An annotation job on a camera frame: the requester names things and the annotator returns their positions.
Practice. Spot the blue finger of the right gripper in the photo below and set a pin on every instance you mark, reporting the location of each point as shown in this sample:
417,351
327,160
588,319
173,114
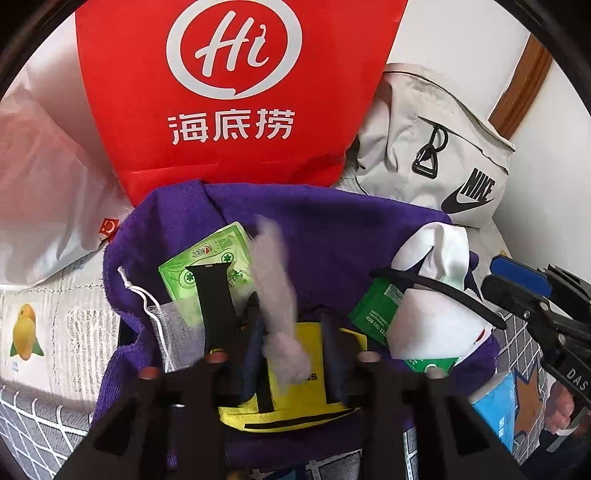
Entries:
530,279
511,297

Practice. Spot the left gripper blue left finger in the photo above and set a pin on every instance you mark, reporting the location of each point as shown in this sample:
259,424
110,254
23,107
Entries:
251,362

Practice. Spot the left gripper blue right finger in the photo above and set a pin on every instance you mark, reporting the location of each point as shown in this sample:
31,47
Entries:
335,358

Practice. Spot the grey cotton wad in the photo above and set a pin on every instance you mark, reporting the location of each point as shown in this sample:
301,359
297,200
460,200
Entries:
288,360

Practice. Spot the yellow Adidas pouch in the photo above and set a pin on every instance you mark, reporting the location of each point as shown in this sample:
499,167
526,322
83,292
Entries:
275,409

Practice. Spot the green wet wipes pack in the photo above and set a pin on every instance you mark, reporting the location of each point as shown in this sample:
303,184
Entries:
374,314

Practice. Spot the grey mesh drawstring bag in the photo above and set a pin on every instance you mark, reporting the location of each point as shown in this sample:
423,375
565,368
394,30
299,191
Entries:
178,326

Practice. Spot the white and mint sock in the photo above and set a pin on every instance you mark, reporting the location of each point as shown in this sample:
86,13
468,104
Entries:
429,325

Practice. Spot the person's right hand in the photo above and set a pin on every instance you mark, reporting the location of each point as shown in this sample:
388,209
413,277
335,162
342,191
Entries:
559,408

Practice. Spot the purple fleece towel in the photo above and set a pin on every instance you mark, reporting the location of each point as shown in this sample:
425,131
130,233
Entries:
335,239

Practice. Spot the green tissue pack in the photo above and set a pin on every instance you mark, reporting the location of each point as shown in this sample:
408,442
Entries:
217,264

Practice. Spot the blue tissue box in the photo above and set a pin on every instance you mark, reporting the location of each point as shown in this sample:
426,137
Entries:
496,403

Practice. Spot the beige Nike backpack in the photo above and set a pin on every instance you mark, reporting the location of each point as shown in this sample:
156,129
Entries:
421,144

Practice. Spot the white fruit print mattress cover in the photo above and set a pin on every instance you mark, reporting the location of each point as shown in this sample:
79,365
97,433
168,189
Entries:
76,329

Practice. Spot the red Haidilao paper bag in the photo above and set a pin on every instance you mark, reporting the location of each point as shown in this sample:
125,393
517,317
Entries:
265,92

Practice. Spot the white Miniso plastic bag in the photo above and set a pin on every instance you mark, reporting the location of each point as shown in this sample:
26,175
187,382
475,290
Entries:
60,198

